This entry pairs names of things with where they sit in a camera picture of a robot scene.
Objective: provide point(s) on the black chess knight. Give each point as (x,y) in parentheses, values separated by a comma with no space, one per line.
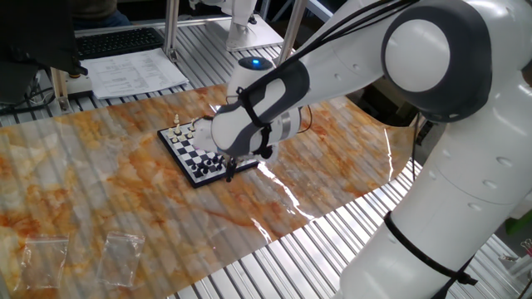
(205,170)

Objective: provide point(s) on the white chess rook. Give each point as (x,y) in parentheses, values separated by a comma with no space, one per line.
(170,133)

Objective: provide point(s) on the printed white paper sheet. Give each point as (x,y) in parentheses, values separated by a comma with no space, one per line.
(133,72)

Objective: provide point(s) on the metal binder clips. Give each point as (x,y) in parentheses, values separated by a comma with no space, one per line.
(527,246)

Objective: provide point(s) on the clear plastic zip bag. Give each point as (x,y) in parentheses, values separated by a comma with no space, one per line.
(120,259)
(41,261)

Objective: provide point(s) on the short beige upright post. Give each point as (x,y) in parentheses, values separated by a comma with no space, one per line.
(59,87)

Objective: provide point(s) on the leaning aluminium post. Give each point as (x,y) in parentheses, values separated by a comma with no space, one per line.
(293,29)

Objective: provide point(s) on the orange marble pattern sheet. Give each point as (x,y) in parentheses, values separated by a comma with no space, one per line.
(104,199)

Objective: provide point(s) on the white chess bishop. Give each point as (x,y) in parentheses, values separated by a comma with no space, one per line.
(176,119)

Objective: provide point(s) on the black white folding chessboard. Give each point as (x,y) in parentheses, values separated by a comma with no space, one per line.
(187,158)

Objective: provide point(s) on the upright aluminium profile post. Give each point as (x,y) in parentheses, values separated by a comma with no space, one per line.
(170,25)

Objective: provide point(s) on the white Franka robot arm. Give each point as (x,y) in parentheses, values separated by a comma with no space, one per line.
(457,166)

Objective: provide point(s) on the black computer keyboard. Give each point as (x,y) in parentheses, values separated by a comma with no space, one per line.
(118,41)

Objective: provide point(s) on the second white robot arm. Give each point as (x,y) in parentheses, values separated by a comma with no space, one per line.
(239,16)

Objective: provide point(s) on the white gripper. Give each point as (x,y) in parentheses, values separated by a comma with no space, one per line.
(203,135)

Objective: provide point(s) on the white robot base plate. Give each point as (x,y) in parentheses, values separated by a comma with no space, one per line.
(262,39)

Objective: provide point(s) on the person in brown jacket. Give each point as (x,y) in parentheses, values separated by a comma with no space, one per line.
(95,10)

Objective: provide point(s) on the white chess knight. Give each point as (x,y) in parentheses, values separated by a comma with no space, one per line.
(177,129)

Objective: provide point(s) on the green plastic object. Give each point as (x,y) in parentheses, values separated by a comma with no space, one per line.
(521,222)

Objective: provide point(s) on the white stand base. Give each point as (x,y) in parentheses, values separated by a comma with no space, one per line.
(79,87)

